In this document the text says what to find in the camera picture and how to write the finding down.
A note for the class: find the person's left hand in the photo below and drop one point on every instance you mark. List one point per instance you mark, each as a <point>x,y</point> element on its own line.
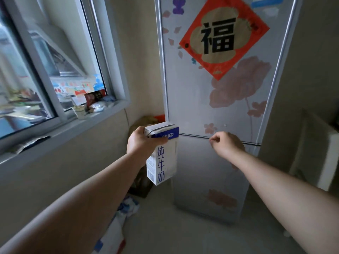
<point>139,144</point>

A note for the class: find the person's right hand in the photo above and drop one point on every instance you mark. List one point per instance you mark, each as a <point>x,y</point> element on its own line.
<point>227,145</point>

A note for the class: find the person's left thumb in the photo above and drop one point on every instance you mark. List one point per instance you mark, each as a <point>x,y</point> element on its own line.
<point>159,140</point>

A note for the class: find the person's right fingers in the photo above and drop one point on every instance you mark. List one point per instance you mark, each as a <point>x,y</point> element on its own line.
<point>215,140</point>

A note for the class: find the white and blue milk carton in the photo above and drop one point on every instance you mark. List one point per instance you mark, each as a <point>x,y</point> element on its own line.
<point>163,158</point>

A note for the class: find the person's right forearm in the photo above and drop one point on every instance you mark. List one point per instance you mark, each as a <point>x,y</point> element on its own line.
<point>288,195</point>

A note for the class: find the person's left forearm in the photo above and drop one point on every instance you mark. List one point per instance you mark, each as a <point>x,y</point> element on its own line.
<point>71,206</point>

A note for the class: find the brown bag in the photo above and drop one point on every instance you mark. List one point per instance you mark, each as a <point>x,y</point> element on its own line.
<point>144,158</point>

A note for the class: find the silver floral fridge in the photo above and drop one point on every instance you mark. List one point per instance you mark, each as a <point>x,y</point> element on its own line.
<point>217,108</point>

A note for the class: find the clear plastic bag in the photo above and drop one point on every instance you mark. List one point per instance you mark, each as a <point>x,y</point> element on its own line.
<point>102,105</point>

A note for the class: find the red packet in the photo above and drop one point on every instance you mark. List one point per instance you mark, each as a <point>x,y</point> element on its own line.
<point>94,98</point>

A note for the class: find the small white cup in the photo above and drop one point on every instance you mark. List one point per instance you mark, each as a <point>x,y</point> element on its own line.
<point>79,111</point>

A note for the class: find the white and blue plastic bag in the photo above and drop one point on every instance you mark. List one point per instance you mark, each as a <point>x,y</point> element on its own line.
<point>116,224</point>

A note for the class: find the white appliance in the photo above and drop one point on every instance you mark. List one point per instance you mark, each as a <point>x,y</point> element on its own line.
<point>316,153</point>

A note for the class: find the red diamond paper decoration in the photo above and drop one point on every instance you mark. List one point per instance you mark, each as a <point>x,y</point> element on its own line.
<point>223,36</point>

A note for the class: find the grey framed window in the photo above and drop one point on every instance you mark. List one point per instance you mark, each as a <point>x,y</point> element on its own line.
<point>50,68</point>

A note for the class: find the purple butterfly sticker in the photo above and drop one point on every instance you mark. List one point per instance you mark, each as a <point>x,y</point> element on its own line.
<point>178,5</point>

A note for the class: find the blue striped sticker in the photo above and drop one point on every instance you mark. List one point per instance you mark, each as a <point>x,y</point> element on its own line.
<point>267,2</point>

